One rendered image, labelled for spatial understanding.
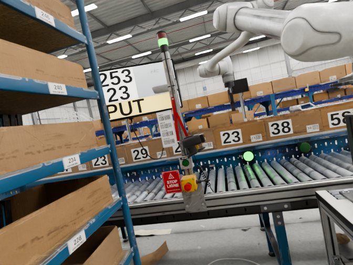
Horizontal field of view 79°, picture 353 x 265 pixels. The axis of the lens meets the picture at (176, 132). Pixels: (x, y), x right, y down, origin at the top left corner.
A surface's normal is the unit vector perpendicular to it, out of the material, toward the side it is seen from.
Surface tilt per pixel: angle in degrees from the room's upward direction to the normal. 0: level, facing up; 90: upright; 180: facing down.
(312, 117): 90
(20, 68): 91
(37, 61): 91
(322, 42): 122
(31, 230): 91
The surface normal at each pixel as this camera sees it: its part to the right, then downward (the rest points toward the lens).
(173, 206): -0.20, 0.09
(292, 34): -0.94, 0.24
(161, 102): 0.12, -0.04
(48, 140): 0.96, -0.17
